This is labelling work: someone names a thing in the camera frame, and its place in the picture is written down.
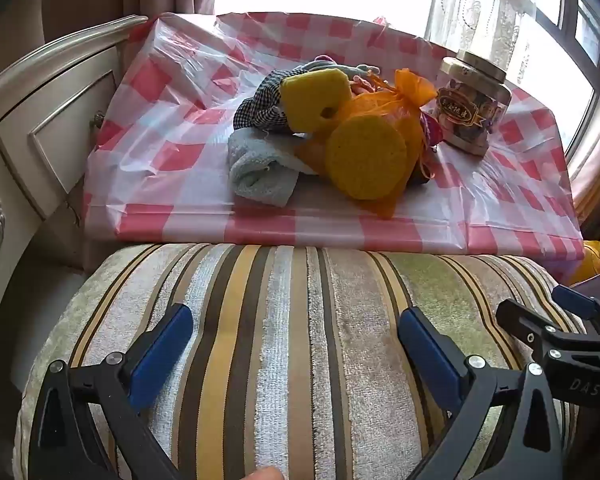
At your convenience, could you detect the rectangular yellow sponge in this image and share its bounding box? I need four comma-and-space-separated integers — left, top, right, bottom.
279, 71, 352, 135

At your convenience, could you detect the yellow plastic thing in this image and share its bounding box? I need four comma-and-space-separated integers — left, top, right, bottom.
570, 235, 600, 286

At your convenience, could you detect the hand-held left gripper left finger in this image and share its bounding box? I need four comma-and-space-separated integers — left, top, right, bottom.
27, 303, 193, 480

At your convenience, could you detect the person's left hand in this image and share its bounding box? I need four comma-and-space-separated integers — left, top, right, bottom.
239, 466, 282, 480

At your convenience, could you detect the striped sofa cushion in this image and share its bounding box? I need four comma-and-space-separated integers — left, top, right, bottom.
12, 242, 581, 480

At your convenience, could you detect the pink white checked tablecloth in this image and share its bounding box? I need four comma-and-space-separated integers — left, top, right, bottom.
82, 10, 586, 281

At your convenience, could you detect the black white checked cloth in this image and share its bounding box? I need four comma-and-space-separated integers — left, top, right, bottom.
232, 70, 301, 133

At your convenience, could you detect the white lace curtain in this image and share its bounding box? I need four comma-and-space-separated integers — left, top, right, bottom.
425, 0, 548, 86

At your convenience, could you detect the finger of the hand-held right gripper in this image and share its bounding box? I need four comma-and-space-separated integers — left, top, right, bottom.
552, 284, 600, 319
496, 299, 582, 357

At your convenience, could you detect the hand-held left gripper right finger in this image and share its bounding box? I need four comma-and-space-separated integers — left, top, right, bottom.
399, 306, 566, 480

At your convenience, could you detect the cream wooden cabinet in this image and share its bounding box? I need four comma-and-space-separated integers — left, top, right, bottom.
0, 15, 148, 361

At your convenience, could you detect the round yellow sponge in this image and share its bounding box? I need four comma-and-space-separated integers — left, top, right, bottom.
326, 119, 408, 201

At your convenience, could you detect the orange organza bag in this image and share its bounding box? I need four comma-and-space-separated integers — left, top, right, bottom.
325, 67, 438, 221

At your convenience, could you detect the dark window frame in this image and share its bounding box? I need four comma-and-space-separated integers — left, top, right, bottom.
530, 0, 600, 161

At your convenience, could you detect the clear jar with gold lid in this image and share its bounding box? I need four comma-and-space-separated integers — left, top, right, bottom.
432, 50, 512, 161

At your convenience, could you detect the light blue towel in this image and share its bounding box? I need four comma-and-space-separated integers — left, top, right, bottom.
228, 127, 326, 207

